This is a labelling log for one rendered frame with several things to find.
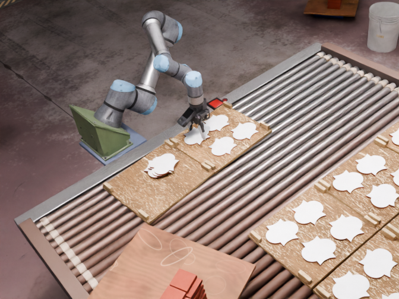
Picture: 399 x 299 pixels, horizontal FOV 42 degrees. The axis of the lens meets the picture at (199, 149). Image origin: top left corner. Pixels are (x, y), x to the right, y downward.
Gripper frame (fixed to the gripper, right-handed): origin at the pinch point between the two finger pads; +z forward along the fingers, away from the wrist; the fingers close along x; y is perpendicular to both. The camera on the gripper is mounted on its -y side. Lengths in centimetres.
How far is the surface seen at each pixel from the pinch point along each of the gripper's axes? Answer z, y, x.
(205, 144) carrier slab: 1.6, -0.7, -7.6
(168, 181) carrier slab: 2.8, -30.1, -13.4
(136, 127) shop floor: 93, 46, 136
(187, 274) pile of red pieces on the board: -23, -70, -76
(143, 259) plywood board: -6, -70, -47
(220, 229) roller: 5, -33, -51
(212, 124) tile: 0.2, 12.1, 0.5
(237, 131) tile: 0.1, 16.1, -13.4
